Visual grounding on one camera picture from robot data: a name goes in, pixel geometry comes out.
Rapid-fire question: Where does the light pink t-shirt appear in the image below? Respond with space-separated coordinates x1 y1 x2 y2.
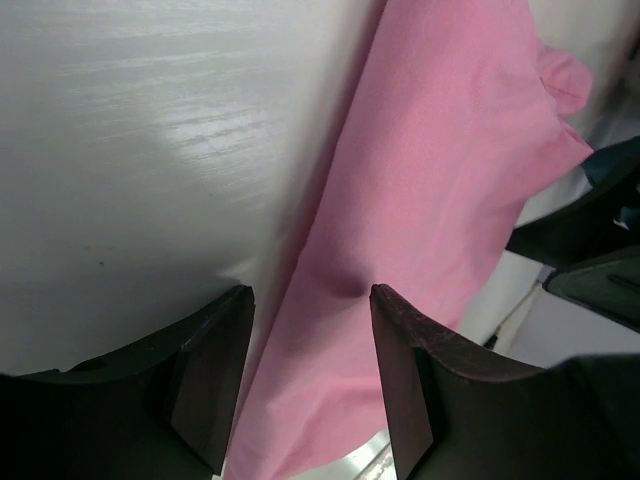
224 1 592 479

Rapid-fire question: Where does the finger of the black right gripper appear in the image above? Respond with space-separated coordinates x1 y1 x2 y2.
509 157 639 265
544 249 639 328

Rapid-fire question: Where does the grey-blue t-shirt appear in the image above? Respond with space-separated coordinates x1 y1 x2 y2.
581 136 639 230

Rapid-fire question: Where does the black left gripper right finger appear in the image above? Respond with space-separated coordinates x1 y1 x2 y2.
370 284 639 479

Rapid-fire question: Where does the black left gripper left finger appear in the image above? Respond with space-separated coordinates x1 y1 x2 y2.
1 285 255 479

